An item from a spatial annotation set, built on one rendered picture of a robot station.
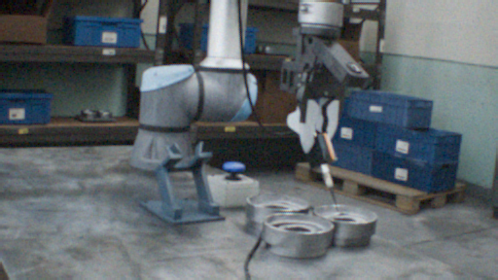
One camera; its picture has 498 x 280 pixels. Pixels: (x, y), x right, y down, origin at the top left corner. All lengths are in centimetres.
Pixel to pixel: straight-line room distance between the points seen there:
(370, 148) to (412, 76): 118
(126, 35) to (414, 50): 272
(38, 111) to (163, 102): 305
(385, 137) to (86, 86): 235
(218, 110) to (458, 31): 430
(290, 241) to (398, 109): 391
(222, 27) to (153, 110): 25
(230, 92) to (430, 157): 326
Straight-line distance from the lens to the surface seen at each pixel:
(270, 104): 516
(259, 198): 109
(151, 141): 142
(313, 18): 105
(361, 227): 98
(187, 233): 98
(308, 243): 90
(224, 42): 146
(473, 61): 546
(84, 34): 446
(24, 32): 431
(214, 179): 117
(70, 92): 497
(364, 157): 502
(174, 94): 141
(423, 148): 462
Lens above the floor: 110
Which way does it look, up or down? 9 degrees down
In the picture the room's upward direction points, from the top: 5 degrees clockwise
